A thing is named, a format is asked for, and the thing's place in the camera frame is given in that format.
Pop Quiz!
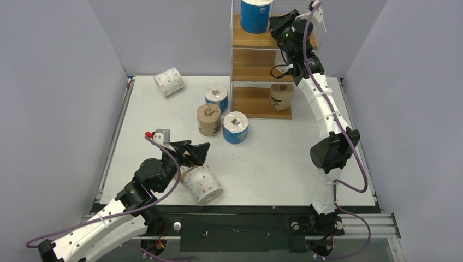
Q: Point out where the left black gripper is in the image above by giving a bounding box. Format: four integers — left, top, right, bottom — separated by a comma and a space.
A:
157, 140, 210, 193

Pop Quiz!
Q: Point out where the blue roll front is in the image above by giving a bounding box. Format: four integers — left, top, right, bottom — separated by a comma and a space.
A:
240, 0, 273, 34

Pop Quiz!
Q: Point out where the blue roll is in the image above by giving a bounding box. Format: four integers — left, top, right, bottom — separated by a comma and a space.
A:
223, 111, 249, 144
240, 0, 273, 34
204, 83, 228, 113

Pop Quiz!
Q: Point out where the brown roll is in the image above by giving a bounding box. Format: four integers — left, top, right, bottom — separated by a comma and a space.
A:
197, 103, 222, 136
269, 83, 294, 111
174, 151, 199, 182

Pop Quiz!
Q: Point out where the white floral roll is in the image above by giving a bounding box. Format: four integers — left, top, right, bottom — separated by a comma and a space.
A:
274, 50, 288, 73
153, 67, 186, 98
181, 165, 223, 206

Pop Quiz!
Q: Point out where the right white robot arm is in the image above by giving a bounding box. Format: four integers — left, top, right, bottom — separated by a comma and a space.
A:
269, 1, 360, 233

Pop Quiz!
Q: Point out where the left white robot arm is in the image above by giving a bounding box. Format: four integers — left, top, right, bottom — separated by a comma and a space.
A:
37, 140, 210, 261

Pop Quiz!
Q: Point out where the blue wrapped roll back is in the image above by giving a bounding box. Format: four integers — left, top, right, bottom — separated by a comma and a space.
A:
204, 83, 228, 113

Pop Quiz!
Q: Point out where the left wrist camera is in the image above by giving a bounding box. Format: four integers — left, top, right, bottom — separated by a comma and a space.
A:
145, 129, 173, 150

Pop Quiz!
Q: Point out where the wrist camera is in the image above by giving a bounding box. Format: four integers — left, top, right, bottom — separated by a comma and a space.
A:
145, 129, 173, 150
298, 0, 323, 26

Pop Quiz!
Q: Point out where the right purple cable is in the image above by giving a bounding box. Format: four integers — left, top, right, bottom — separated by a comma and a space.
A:
303, 1, 372, 260

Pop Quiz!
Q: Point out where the purple cable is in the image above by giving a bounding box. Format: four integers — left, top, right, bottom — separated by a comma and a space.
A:
303, 1, 372, 260
25, 134, 182, 262

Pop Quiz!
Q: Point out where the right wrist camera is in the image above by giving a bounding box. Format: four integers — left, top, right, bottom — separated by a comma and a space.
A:
298, 0, 323, 26

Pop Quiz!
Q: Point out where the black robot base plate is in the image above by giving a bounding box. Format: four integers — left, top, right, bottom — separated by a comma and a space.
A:
141, 205, 345, 253

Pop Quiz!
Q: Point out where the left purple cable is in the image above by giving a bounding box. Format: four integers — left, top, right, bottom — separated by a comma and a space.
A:
25, 134, 182, 262

